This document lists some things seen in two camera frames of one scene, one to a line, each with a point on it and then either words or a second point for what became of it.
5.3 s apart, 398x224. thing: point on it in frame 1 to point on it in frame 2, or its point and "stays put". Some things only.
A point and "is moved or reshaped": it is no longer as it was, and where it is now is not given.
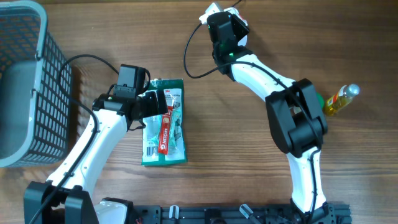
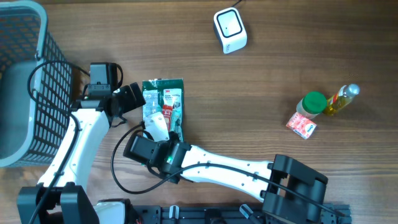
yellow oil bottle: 342,98 stays put
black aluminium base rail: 281,214 stays put
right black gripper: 241,29 to 173,136
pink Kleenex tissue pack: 236,12 is moved or reshaped
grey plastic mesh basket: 35,113 stays put
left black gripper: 153,108 to 130,102
